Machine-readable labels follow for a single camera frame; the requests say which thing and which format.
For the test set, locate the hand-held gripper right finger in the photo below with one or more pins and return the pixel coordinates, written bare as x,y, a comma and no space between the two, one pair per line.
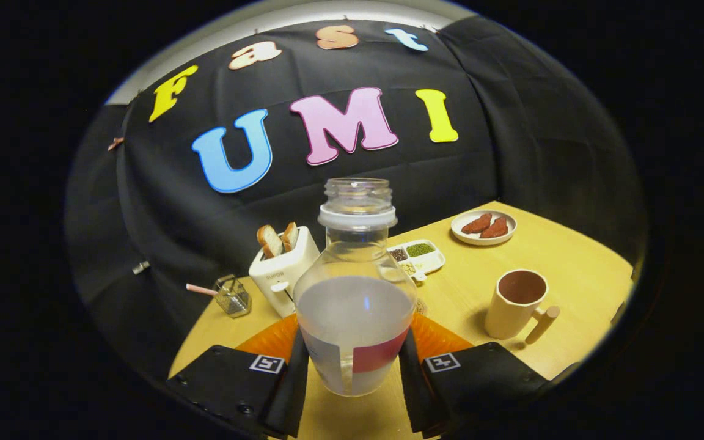
413,394

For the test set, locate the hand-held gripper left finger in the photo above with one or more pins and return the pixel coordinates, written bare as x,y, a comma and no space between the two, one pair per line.
294,394

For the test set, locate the round wooden coaster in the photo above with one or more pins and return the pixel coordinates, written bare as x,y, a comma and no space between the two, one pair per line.
421,306

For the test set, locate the clear plastic juice bottle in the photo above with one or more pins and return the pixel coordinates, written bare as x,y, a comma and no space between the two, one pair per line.
355,318

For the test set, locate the wooden table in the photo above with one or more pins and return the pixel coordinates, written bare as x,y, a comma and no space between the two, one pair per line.
462,290

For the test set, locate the white toaster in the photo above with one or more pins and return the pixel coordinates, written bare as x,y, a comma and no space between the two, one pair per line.
282,275

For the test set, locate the white divided bean tray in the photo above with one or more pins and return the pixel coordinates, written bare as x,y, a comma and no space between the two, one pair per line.
430,263

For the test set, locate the pink striped straw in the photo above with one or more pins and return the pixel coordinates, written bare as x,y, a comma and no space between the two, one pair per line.
200,289

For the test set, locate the toast bread slice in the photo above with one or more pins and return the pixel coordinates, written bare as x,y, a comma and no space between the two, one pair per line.
290,237
269,241

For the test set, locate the white round plate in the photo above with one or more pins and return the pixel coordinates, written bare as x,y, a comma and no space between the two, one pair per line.
457,231

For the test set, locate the red meat piece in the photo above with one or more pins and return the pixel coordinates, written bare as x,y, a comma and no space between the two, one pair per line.
478,223
495,228

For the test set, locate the metal cloth clip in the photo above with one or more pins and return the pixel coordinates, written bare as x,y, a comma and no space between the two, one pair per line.
140,267

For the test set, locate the black backdrop cloth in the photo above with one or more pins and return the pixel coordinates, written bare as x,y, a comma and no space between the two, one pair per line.
480,153

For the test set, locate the pink cloth clip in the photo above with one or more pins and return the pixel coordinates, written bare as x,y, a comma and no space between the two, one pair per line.
115,143

